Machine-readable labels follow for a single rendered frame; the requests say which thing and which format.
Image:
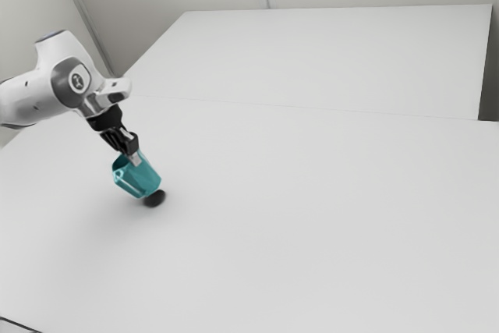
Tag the teal faceted mug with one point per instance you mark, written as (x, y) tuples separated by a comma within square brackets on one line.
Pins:
[(139, 181)]

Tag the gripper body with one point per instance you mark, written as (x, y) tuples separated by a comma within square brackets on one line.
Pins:
[(104, 119)]

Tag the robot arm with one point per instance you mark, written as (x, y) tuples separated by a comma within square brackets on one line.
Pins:
[(35, 87)]

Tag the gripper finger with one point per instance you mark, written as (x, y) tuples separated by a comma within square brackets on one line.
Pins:
[(131, 147), (110, 140)]

